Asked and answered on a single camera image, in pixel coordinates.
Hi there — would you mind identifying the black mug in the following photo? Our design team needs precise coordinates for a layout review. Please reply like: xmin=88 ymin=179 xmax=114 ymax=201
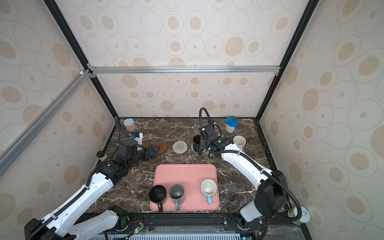
xmin=149 ymin=185 xmax=167 ymax=213
xmin=192 ymin=135 xmax=202 ymax=156

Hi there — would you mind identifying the brown wooden coaster front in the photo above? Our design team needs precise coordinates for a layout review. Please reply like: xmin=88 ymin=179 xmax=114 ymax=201
xmin=155 ymin=141 xmax=168 ymax=155

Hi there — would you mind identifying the multicolour woven coaster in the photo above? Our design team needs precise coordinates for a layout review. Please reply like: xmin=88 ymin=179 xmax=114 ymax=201
xmin=173 ymin=141 xmax=188 ymax=154

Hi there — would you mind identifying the blue handled white mug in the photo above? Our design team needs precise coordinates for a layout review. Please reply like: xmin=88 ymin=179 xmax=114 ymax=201
xmin=201 ymin=179 xmax=218 ymax=205

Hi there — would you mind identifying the grey mug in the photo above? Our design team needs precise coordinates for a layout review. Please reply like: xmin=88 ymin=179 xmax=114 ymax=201
xmin=169 ymin=184 xmax=186 ymax=211

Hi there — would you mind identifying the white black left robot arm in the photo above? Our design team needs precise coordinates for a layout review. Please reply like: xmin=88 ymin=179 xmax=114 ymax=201
xmin=25 ymin=132 xmax=161 ymax=240

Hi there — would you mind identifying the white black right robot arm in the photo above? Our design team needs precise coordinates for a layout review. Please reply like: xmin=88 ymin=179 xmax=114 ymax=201
xmin=199 ymin=107 xmax=303 ymax=228

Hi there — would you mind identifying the white cup blue lid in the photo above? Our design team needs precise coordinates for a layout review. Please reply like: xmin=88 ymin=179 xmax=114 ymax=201
xmin=226 ymin=116 xmax=239 ymax=133

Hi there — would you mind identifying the pink jar grey lid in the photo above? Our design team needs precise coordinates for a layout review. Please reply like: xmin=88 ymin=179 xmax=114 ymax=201
xmin=123 ymin=119 xmax=137 ymax=132

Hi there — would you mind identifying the pink plastic tray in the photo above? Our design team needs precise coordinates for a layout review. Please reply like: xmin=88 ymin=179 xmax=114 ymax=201
xmin=153 ymin=164 xmax=220 ymax=212

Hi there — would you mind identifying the small bottle black cap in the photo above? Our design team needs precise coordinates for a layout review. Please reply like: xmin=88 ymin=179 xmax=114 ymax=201
xmin=96 ymin=151 xmax=107 ymax=162

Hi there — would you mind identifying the green can white lid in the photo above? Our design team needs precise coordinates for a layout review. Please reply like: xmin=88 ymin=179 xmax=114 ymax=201
xmin=288 ymin=206 xmax=311 ymax=225

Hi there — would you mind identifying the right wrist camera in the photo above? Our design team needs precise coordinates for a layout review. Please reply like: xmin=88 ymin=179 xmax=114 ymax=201
xmin=200 ymin=123 xmax=220 ymax=142

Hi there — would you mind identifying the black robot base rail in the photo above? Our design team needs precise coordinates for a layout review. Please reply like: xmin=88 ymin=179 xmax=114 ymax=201
xmin=52 ymin=211 xmax=313 ymax=240

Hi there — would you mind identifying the silver aluminium frame bar rear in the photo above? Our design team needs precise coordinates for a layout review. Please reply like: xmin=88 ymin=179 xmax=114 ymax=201
xmin=90 ymin=65 xmax=280 ymax=74

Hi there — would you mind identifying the silver aluminium frame bar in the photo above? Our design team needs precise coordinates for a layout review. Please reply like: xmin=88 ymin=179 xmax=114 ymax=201
xmin=1 ymin=69 xmax=91 ymax=175
xmin=90 ymin=65 xmax=280 ymax=74

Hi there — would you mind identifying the silver aluminium frame bar left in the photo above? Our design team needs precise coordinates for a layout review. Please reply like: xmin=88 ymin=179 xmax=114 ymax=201
xmin=1 ymin=69 xmax=91 ymax=175

